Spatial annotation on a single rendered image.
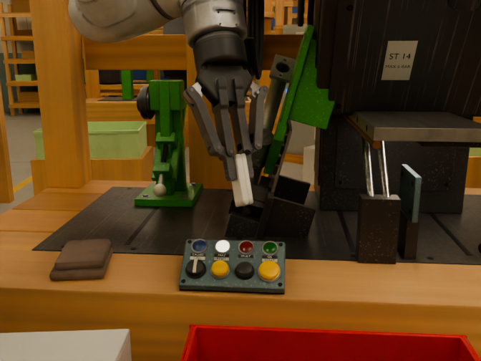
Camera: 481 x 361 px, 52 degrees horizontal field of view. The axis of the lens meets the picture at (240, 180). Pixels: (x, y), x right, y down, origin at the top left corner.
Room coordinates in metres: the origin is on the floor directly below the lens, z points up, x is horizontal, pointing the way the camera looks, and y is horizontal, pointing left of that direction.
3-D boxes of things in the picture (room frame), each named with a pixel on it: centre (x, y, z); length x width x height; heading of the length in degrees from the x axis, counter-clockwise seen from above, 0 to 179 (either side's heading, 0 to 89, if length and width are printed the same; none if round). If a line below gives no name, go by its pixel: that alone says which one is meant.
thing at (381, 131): (0.85, -0.28, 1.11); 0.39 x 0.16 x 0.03; 175
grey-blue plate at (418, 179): (0.79, -0.28, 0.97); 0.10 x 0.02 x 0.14; 175
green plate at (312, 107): (0.90, -0.13, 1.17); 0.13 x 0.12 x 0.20; 85
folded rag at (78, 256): (0.72, 0.25, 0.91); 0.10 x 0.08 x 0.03; 6
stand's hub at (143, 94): (1.12, 0.21, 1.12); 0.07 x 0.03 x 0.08; 175
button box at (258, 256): (0.68, 0.01, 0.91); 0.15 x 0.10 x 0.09; 85
